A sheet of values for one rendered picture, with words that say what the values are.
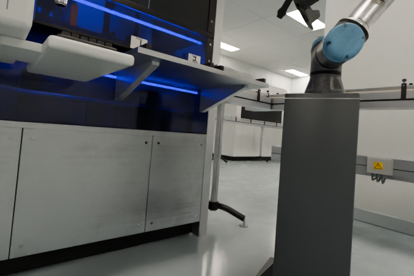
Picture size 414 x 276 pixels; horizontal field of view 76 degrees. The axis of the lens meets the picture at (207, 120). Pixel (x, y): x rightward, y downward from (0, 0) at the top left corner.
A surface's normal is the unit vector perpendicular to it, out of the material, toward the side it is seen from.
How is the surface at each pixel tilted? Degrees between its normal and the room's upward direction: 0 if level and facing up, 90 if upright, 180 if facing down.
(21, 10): 90
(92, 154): 90
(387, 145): 90
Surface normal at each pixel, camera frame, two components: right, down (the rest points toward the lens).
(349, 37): -0.21, 0.05
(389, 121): -0.76, -0.09
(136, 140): 0.64, 0.02
